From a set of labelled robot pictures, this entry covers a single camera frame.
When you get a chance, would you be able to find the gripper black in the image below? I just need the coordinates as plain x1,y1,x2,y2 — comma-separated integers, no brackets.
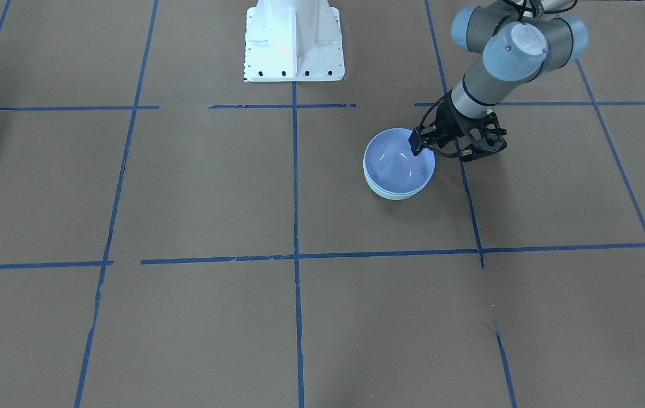
409,101,470,156

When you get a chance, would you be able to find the blue bowl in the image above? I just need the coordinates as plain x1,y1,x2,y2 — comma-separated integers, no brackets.
362,127,435,193

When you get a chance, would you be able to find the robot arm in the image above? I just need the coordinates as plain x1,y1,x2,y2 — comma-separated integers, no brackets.
409,1,588,162

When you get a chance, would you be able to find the green bowl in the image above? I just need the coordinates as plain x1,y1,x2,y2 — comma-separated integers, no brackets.
366,178,431,201

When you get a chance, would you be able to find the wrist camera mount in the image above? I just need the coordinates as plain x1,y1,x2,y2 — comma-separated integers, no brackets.
457,109,507,163

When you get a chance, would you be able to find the white pedestal base plate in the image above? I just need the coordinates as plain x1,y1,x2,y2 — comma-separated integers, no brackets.
243,1,346,82

